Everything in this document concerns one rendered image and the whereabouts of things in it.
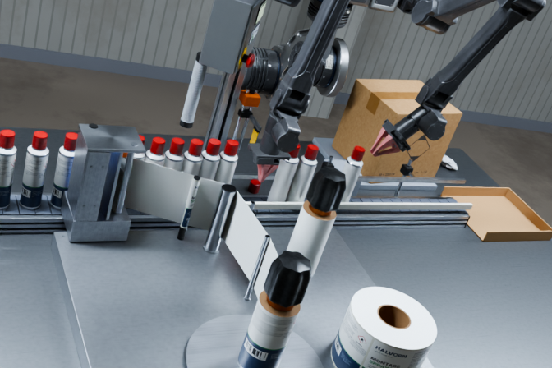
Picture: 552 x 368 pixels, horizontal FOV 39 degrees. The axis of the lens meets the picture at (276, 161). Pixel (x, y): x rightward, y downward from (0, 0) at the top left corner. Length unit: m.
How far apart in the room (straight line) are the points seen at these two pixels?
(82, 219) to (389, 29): 3.64
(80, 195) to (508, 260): 1.38
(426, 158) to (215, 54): 1.03
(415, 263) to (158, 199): 0.81
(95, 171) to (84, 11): 2.96
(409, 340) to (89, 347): 0.67
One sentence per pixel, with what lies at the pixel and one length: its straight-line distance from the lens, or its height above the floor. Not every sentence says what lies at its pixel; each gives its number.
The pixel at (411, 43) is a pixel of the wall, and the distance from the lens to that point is 5.38.
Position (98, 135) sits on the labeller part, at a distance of 1.86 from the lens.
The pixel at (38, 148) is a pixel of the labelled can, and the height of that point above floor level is 1.06.
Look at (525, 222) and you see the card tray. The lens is 2.88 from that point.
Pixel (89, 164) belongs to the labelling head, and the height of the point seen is 1.10.
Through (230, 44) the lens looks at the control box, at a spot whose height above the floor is 1.36.
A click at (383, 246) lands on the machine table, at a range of 2.38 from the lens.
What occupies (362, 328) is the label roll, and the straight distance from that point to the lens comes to 1.72.
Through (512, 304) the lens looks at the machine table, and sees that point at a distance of 2.41.
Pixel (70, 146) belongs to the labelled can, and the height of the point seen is 1.06.
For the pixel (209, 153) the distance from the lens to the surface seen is 2.08.
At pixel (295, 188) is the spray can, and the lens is 2.25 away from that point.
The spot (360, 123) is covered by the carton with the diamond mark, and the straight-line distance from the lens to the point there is 2.67.
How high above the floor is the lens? 2.06
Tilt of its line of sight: 28 degrees down
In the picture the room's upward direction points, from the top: 18 degrees clockwise
